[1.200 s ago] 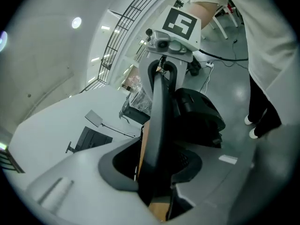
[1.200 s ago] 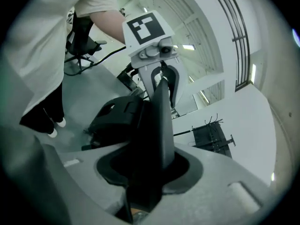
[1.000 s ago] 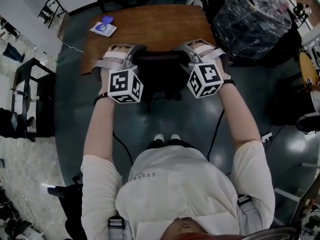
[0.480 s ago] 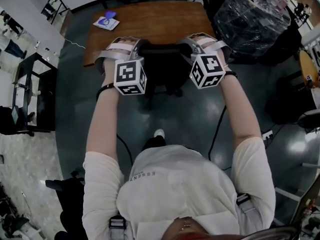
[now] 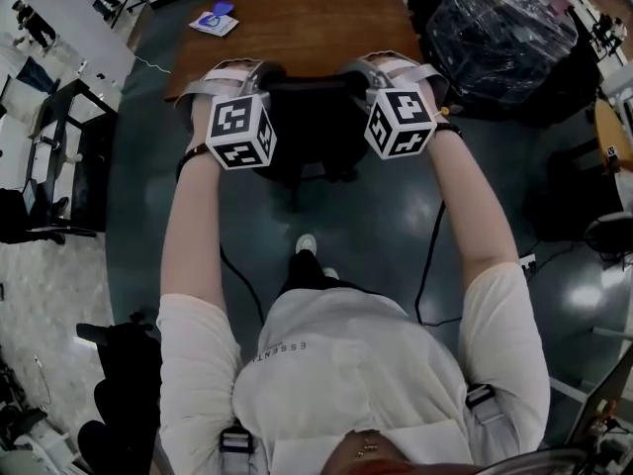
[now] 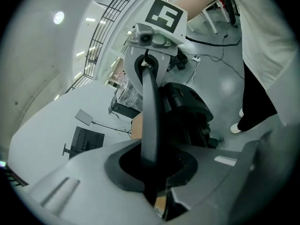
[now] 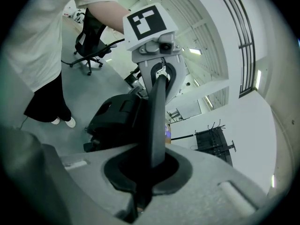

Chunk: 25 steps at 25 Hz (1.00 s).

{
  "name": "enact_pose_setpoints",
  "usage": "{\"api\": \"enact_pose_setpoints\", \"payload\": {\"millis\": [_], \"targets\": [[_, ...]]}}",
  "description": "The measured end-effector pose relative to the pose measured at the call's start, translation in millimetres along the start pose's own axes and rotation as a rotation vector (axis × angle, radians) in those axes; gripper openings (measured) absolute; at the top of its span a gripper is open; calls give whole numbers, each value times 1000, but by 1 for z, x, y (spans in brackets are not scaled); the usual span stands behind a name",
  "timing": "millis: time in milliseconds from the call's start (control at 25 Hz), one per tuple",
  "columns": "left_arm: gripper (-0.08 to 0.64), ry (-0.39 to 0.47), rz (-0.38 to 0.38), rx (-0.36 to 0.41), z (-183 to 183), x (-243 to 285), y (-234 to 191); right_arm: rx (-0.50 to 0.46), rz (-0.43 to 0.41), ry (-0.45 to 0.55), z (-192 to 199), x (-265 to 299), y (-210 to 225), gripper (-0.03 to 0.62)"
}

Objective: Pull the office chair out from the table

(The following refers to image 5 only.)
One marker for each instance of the person's black trousers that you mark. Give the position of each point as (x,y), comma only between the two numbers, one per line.
(304,275)

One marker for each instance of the person's white shoe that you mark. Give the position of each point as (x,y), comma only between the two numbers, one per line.
(305,243)
(330,272)

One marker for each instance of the black office chair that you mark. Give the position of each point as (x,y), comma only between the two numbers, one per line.
(316,131)

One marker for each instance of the black metal desk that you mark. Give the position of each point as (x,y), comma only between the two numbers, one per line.
(74,141)

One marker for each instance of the round wooden table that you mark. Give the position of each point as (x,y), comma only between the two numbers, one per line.
(612,131)

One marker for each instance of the black wristband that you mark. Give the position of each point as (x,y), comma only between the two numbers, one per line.
(447,129)
(194,150)

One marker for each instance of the white power strip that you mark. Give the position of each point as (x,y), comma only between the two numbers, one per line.
(528,264)

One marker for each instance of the person's white shirt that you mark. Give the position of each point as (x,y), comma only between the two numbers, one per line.
(346,364)

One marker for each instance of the plastic-wrapped black equipment stack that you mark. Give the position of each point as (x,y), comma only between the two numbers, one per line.
(499,37)

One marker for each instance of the white printed packet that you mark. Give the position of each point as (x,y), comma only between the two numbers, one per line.
(210,24)

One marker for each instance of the brown wooden table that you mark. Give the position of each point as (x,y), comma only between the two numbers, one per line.
(306,28)

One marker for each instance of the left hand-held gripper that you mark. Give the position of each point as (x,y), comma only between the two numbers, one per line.
(241,125)

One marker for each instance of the person's right forearm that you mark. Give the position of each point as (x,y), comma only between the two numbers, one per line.
(470,206)

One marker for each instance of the black floor fan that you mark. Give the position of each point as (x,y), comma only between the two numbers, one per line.
(609,235)

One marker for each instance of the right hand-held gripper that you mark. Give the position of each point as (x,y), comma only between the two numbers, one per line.
(401,117)

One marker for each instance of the person's left forearm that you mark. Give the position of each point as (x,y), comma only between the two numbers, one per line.
(195,225)

